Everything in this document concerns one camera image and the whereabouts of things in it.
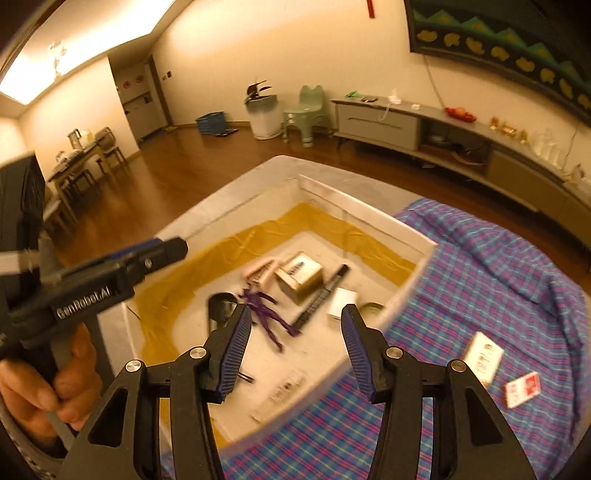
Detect dark patterned wall hanging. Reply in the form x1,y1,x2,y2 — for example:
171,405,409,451
404,0,591,123

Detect green plastic chair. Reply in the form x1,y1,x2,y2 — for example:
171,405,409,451
283,84,329,148

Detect ceiling light panel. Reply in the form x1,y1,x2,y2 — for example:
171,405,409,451
0,0,176,104

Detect white foam storage box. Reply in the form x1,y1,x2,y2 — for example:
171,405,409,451
95,154,439,460

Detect small beige cardboard box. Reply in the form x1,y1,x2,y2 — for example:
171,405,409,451
274,251,324,305

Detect wooden dining chair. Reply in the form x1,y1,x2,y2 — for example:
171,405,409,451
95,127,127,174

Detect white cylindrical bin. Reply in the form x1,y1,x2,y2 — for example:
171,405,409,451
245,95,282,140

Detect black round object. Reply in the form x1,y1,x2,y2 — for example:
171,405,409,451
208,292,238,333

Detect person's left hand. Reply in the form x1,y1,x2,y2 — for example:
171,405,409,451
0,323,103,446

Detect red white card packet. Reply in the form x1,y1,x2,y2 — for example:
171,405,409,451
503,371,542,409

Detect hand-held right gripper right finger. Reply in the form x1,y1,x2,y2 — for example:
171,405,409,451
341,304,532,480

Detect grey tv cabinet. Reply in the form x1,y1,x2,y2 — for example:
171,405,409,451
331,95,591,241

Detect white hallway cabinet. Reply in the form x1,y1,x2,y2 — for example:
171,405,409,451
121,65,164,139

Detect black marker pen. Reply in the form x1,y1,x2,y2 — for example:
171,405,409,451
291,264,351,337

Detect white charger adapter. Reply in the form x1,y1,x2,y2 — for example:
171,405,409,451
327,287,360,319

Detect gold ornaments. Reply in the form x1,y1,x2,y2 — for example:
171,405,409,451
489,117,529,145

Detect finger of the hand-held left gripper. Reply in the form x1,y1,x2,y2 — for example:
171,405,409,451
111,238,166,264
60,236,189,291

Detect dark leafy plant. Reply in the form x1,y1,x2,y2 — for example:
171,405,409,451
245,80,274,101

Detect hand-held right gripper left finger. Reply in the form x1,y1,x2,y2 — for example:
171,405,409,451
58,304,254,480

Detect clear glass bottles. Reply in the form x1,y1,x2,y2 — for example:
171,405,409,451
533,129,566,169

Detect blue plastic basket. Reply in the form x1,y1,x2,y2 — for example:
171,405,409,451
195,112,227,136

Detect blue plaid cloth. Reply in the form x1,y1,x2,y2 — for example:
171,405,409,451
157,198,589,480

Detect purple silver action figure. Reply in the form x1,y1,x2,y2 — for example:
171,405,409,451
240,284,303,354

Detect wooden dining table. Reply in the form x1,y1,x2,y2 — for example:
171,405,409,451
46,141,116,204

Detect small white carton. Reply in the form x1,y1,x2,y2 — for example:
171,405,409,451
462,331,505,387

